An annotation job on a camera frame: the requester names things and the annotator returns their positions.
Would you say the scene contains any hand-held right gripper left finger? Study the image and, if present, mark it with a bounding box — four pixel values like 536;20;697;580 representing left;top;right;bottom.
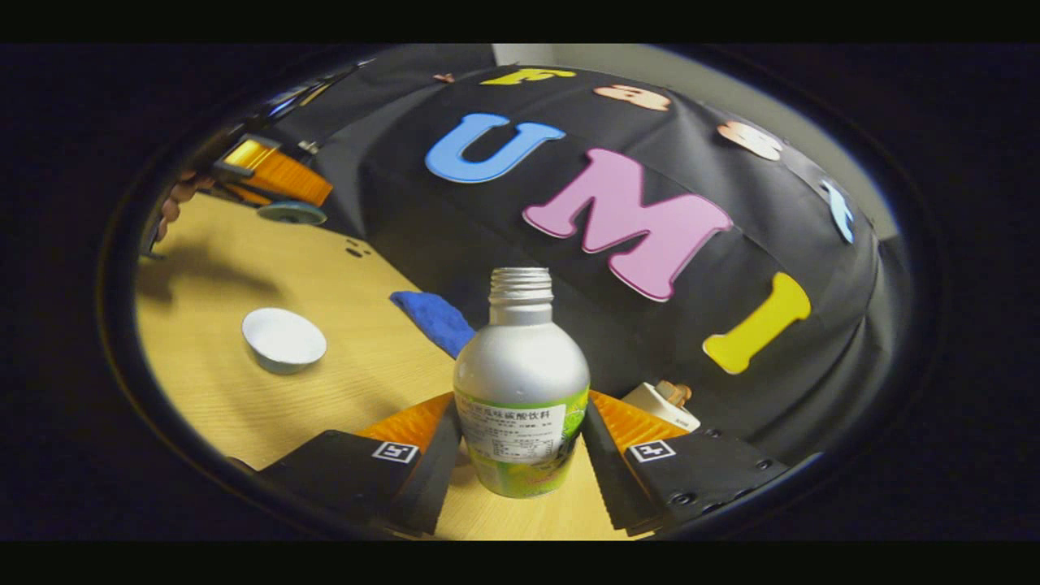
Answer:
260;394;464;537

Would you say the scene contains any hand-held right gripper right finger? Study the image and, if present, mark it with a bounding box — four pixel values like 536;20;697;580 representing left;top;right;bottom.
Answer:
581;390;789;537

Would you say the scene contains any dark teal teacup lid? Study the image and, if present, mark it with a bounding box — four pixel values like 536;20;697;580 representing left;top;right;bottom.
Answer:
258;201;328;226

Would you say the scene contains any silver water bottle green label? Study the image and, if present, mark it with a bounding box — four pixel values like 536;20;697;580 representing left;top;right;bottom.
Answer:
453;268;592;499

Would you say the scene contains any white teacup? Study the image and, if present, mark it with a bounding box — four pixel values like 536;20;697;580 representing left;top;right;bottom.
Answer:
241;307;328;375

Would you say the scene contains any white toaster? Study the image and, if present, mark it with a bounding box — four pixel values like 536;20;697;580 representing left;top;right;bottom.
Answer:
622;382;701;433

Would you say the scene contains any blue towel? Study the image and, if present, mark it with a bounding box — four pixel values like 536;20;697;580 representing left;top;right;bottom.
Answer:
390;290;476;360

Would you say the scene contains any black backdrop cloth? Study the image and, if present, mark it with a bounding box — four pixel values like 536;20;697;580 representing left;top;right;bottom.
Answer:
268;45;903;464

